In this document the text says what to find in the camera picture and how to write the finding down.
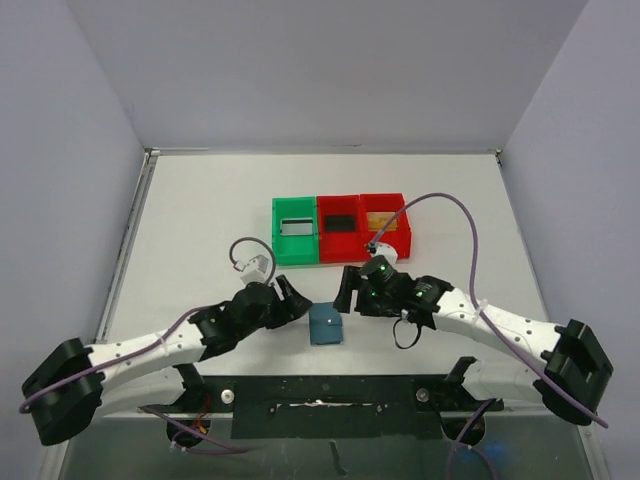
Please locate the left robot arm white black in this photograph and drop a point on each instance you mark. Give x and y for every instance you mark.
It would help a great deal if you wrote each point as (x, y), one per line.
(65, 392)

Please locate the aluminium rail left edge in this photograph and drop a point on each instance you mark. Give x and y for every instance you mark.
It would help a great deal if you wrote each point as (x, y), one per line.
(127, 243)

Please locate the blue leather card holder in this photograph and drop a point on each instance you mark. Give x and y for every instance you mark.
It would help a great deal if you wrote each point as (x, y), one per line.
(325, 325)

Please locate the black card in red bin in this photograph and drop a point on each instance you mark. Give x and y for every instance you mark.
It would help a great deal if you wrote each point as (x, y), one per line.
(340, 223)

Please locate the green plastic bin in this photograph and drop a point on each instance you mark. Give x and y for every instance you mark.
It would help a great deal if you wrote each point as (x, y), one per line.
(294, 251)

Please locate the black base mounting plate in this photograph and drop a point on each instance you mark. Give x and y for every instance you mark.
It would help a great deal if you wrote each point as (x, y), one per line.
(328, 407)

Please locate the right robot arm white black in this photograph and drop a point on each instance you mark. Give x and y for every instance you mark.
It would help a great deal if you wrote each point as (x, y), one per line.
(564, 367)

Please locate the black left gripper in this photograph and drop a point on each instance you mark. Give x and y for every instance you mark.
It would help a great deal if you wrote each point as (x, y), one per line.
(291, 308)

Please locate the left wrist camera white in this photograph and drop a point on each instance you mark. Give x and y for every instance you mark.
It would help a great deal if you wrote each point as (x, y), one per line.
(255, 270)

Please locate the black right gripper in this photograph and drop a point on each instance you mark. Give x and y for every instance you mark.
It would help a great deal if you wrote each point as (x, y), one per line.
(357, 292)

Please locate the silver card in green bin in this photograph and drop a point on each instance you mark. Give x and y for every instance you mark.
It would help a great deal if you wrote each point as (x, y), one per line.
(297, 226)

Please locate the gold card in red bin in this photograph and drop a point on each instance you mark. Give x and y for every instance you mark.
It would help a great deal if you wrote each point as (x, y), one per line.
(377, 220)

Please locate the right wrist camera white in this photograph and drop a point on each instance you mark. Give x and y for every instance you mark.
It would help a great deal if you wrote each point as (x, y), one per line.
(383, 249)

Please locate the middle red plastic bin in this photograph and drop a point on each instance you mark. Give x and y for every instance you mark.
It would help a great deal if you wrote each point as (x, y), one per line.
(341, 247)

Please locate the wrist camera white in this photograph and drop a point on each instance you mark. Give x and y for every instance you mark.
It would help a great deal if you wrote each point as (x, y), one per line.
(383, 249)
(255, 270)

